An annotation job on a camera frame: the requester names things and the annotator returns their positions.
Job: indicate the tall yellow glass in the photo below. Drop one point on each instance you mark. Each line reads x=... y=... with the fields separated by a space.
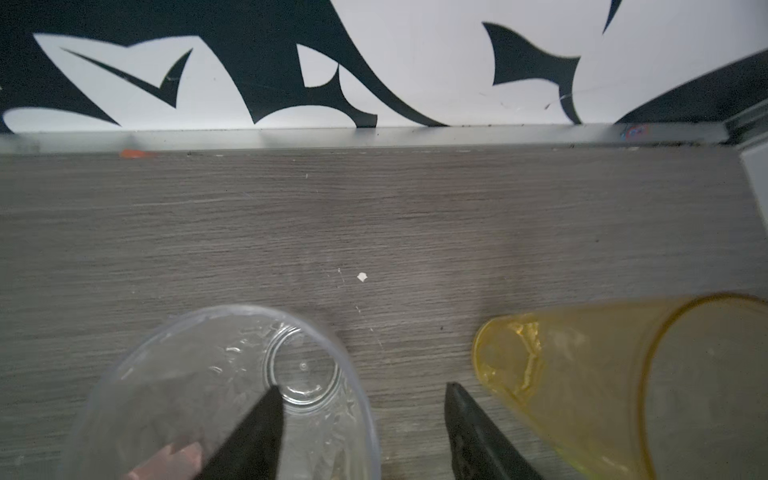
x=672 y=388

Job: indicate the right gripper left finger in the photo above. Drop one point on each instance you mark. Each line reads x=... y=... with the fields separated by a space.
x=253 y=449

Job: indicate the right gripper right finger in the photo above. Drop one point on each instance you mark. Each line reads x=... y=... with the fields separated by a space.
x=479 y=450

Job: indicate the pink plastic tray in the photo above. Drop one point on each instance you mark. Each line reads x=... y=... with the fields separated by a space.
x=183 y=464

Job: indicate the clear tall glass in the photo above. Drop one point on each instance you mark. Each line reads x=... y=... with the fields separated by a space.
x=196 y=378

